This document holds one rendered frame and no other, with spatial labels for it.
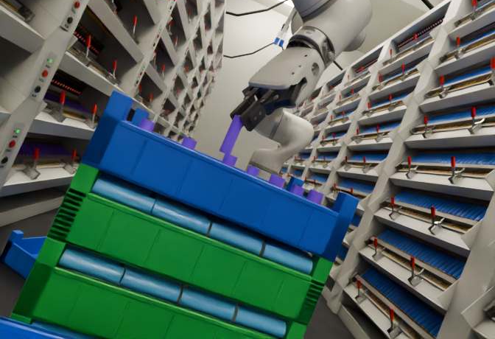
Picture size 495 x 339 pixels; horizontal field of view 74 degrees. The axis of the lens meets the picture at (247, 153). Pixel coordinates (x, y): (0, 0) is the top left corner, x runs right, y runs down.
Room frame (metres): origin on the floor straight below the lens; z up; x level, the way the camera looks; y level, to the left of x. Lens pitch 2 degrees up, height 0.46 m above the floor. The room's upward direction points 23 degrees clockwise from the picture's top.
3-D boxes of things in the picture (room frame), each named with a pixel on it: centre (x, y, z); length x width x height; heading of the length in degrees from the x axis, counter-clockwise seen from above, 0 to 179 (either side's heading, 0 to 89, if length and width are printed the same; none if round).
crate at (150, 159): (0.46, 0.02, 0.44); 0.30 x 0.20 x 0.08; 101
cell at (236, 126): (0.52, 0.03, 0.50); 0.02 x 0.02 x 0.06
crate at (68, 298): (0.46, 0.02, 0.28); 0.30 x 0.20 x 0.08; 101
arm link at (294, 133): (1.25, -0.11, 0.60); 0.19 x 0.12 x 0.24; 88
